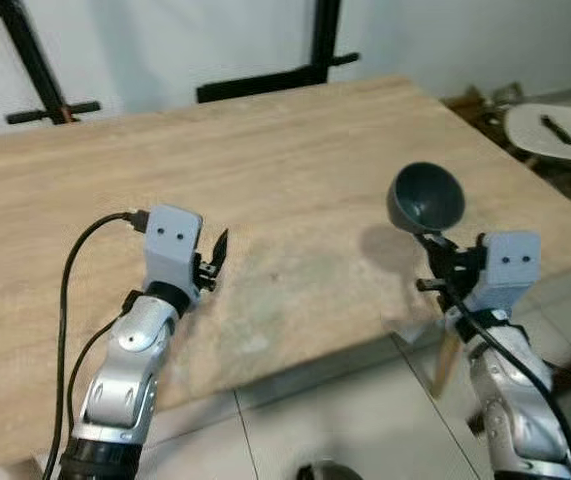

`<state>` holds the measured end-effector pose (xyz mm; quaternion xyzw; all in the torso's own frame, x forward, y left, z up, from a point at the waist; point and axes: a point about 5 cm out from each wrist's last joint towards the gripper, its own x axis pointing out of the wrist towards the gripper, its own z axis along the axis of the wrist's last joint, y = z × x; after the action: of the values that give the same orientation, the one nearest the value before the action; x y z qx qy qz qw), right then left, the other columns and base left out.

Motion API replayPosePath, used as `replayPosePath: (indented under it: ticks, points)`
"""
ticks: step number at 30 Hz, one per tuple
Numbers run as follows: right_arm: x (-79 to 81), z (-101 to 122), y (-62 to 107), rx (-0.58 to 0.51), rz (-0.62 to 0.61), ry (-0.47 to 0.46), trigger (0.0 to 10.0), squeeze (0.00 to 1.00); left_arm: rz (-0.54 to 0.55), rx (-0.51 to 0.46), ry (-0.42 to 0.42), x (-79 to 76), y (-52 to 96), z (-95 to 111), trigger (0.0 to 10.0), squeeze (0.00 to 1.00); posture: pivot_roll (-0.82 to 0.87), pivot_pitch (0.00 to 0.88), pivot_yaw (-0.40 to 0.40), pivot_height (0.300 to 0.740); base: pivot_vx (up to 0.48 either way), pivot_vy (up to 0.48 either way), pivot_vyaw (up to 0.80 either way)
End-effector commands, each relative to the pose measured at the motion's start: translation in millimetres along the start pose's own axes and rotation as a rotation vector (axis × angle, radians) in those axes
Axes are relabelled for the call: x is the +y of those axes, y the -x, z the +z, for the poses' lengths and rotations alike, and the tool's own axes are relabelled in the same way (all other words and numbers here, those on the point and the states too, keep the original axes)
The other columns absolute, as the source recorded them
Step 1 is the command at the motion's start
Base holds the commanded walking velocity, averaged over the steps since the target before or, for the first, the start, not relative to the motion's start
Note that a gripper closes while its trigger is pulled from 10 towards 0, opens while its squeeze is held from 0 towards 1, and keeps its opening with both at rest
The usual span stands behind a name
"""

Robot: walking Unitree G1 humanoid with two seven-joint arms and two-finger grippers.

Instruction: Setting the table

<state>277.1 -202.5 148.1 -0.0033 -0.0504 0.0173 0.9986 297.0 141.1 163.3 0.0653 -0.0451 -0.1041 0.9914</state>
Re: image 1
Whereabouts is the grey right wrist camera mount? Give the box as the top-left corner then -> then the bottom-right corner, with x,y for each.
476,231 -> 544,314

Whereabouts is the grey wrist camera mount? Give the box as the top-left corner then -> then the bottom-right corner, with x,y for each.
476,231 -> 544,314
143,205 -> 205,294

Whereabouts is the thin black floor stand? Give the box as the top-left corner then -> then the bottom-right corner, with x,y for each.
0,0 -> 103,127

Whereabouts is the dark grey bowl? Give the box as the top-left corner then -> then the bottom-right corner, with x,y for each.
386,162 -> 467,238

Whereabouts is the white plastic chair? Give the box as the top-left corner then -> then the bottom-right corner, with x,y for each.
503,99 -> 571,201

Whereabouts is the grey robot foot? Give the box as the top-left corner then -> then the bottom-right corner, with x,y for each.
295,460 -> 363,480

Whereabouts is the small dark object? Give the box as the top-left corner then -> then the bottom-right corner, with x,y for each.
539,114 -> 571,148

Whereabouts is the thick black floor stand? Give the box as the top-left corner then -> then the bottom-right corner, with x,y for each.
196,0 -> 361,105

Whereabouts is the light wooden table leg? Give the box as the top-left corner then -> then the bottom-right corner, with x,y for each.
431,335 -> 462,401

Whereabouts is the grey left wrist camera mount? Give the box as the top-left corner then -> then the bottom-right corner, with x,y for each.
143,205 -> 205,294

